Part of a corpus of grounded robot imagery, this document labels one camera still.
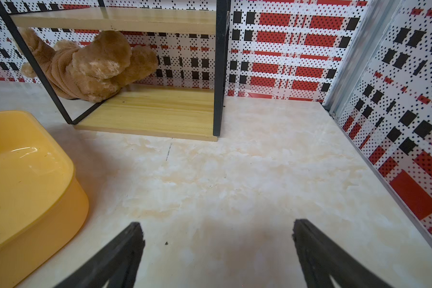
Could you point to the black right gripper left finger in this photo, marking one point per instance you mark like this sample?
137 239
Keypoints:
114 266

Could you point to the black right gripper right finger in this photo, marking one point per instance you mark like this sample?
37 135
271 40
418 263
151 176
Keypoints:
325 263

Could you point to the yellow plastic storage box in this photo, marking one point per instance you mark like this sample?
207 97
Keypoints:
42 205

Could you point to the wooden black-frame shelf rack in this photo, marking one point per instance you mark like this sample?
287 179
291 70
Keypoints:
182 99

